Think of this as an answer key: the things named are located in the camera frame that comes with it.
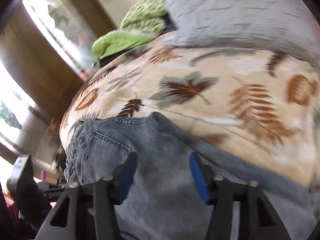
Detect grey denim pants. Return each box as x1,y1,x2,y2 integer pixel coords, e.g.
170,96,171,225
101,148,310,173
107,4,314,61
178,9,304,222
64,112,319,239

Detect beige leaf pattern blanket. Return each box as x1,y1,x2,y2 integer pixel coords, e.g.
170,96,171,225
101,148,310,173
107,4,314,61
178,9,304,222
60,33,319,189

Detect brown wooden door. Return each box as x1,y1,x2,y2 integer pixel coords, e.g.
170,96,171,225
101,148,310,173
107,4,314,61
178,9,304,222
0,0,118,131

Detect green patterned folded blanket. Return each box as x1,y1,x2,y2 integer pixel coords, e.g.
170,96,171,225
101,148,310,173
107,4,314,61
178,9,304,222
92,0,168,59

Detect grey quilted pillow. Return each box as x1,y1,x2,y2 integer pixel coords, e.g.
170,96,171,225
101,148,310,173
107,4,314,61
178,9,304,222
165,0,319,67

